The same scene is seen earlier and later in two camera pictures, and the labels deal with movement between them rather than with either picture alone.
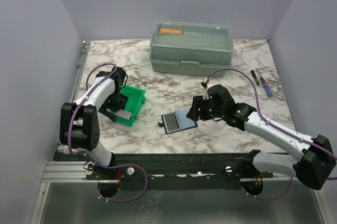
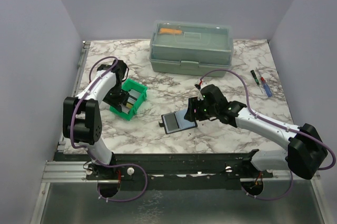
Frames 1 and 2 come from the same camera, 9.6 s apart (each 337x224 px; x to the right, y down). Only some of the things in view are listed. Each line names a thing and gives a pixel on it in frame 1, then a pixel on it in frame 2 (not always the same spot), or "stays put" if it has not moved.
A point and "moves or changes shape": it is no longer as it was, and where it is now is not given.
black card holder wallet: [177, 121] stays put
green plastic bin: [136, 97] moves or changes shape
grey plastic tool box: [191, 48] stays put
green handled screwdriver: [253, 72] stays put
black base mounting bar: [223, 167] stays put
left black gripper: [122, 102] → [116, 103]
